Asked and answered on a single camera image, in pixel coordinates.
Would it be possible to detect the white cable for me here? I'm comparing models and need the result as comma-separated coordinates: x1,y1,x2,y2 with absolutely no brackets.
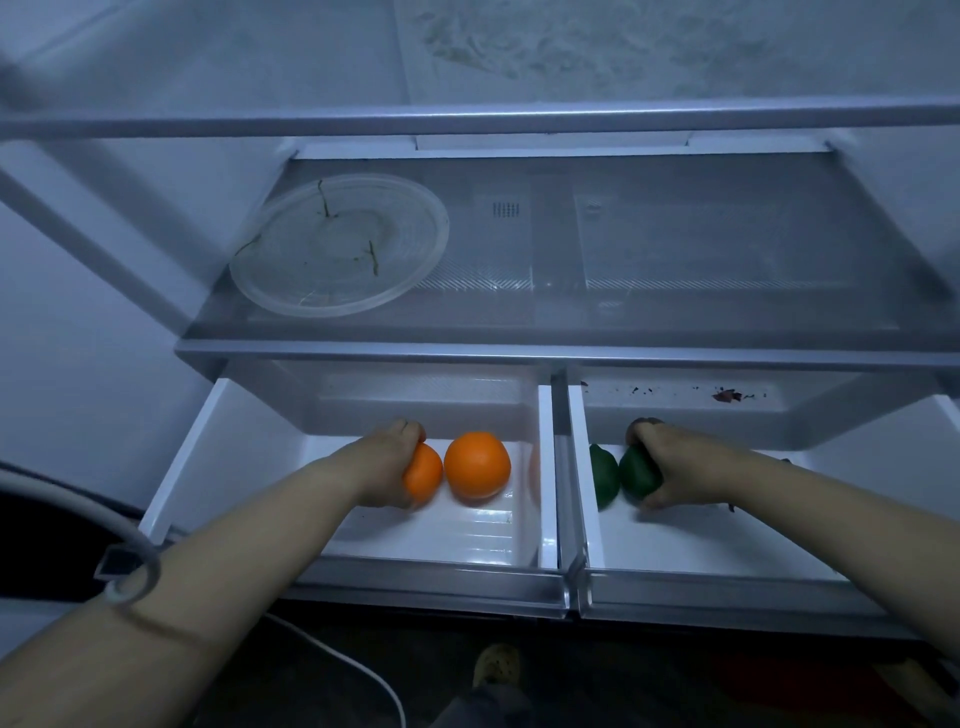
0,464,410,728

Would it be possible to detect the round orange fruit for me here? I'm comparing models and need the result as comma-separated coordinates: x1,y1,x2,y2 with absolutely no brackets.
402,442,445,508
443,431,513,502

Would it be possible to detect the white perforated shoe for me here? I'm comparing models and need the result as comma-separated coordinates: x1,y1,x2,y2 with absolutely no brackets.
472,643,523,690

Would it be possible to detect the black refrigerator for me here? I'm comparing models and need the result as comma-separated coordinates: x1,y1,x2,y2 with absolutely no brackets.
0,0,960,646

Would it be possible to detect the person's right forearm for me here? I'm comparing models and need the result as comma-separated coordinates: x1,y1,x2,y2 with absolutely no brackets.
727,448,960,661

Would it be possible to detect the person's right hand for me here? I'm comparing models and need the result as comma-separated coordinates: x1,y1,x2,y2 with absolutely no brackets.
624,417,742,513

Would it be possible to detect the person's grey trouser leg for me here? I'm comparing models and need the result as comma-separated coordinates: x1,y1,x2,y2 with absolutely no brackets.
431,682,538,728

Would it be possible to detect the dark round fruit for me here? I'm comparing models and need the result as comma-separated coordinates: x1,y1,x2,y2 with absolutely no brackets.
618,443,665,502
588,442,622,511

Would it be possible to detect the clear crisper drawer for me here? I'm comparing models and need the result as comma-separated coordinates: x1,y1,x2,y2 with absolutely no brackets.
138,359,575,620
566,367,960,643

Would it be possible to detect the clear round plastic plate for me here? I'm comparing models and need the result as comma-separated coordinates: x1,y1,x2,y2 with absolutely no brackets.
228,172,451,320

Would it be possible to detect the person's left hand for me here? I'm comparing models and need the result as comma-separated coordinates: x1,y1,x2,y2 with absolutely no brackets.
332,417,428,511

